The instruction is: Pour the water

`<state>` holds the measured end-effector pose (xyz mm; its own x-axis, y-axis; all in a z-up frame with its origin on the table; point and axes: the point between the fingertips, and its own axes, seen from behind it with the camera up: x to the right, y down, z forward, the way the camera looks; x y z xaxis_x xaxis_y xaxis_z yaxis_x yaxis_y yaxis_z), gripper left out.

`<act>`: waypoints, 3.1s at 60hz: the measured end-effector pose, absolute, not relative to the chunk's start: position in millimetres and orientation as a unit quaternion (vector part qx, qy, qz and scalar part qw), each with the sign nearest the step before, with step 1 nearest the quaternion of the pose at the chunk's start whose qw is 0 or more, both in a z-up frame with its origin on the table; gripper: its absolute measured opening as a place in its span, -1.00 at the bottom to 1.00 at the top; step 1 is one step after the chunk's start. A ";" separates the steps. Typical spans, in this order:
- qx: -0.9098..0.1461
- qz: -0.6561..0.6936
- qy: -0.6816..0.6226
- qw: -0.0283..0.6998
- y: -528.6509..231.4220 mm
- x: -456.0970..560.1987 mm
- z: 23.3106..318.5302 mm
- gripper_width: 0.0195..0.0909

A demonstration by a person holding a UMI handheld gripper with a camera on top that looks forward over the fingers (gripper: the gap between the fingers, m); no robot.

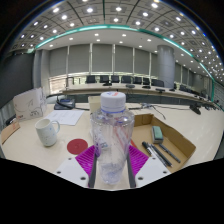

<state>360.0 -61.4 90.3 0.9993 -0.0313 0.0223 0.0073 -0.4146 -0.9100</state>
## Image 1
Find black desk phone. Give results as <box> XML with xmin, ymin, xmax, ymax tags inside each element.
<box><xmin>53</xmin><ymin>97</ymin><xmax>76</xmax><ymax>111</ymax></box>

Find green whiteboard eraser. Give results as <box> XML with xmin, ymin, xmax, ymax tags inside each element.
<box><xmin>150</xmin><ymin>125</ymin><xmax>165</xmax><ymax>144</ymax></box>

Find white ceramic mug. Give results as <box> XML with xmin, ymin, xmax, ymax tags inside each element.
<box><xmin>34</xmin><ymin>118</ymin><xmax>61</xmax><ymax>148</ymax></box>

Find flat round red coaster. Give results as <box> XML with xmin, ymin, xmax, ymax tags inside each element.
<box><xmin>66</xmin><ymin>138</ymin><xmax>89</xmax><ymax>156</ymax></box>

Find row of black office chairs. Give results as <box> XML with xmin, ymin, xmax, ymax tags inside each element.
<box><xmin>84</xmin><ymin>74</ymin><xmax>166</xmax><ymax>88</ymax></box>

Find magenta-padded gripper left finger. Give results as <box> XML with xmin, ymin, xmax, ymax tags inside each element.
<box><xmin>54</xmin><ymin>144</ymin><xmax>98</xmax><ymax>190</ymax></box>

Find long curved conference desk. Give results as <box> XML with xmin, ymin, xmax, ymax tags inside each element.
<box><xmin>59</xmin><ymin>82</ymin><xmax>218</xmax><ymax>109</ymax></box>

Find brown cardboard box red-edged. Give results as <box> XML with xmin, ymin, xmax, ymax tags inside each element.
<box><xmin>128</xmin><ymin>113</ymin><xmax>197</xmax><ymax>174</ymax></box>

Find large white cardboard box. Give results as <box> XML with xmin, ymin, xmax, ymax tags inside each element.
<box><xmin>12</xmin><ymin>87</ymin><xmax>48</xmax><ymax>123</ymax></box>

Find black power adapter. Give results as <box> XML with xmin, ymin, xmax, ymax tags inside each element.
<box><xmin>5</xmin><ymin>114</ymin><xmax>17</xmax><ymax>126</ymax></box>

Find black desktop microphone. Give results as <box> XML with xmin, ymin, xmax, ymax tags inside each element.
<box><xmin>189</xmin><ymin>103</ymin><xmax>202</xmax><ymax>116</ymax></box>

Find black marker pen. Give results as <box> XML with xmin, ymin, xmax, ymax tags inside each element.
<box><xmin>141</xmin><ymin>140</ymin><xmax>168</xmax><ymax>168</ymax></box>
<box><xmin>158</xmin><ymin>143</ymin><xmax>182</xmax><ymax>164</ymax></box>
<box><xmin>149</xmin><ymin>143</ymin><xmax>174</xmax><ymax>168</ymax></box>

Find clear plastic water bottle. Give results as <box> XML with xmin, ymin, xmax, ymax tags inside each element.
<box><xmin>89</xmin><ymin>91</ymin><xmax>136</xmax><ymax>185</ymax></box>

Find printed white paper sheet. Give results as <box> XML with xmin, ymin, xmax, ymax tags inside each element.
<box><xmin>44</xmin><ymin>109</ymin><xmax>85</xmax><ymax>127</ymax></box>

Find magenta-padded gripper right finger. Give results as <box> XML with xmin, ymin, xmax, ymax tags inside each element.
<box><xmin>126</xmin><ymin>144</ymin><xmax>171</xmax><ymax>189</ymax></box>

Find thin black cable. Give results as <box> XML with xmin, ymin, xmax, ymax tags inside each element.
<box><xmin>139</xmin><ymin>102</ymin><xmax>168</xmax><ymax>121</ymax></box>

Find recessed ceiling lights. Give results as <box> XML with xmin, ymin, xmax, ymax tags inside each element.
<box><xmin>13</xmin><ymin>0</ymin><xmax>224</xmax><ymax>78</ymax></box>

